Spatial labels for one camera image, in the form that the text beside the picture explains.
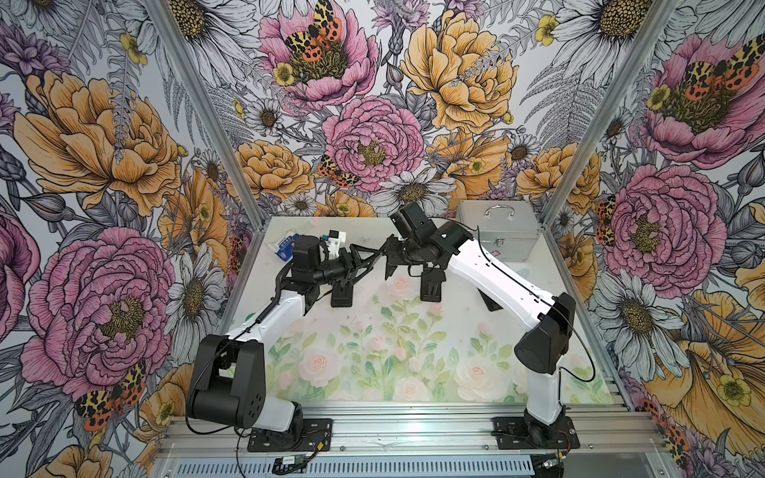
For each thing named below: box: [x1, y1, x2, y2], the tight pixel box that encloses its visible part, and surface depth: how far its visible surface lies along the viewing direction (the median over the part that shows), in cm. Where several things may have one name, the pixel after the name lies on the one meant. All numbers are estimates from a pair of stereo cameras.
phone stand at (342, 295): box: [330, 279, 353, 308], surface depth 101 cm
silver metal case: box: [458, 200, 541, 262], surface depth 104 cm
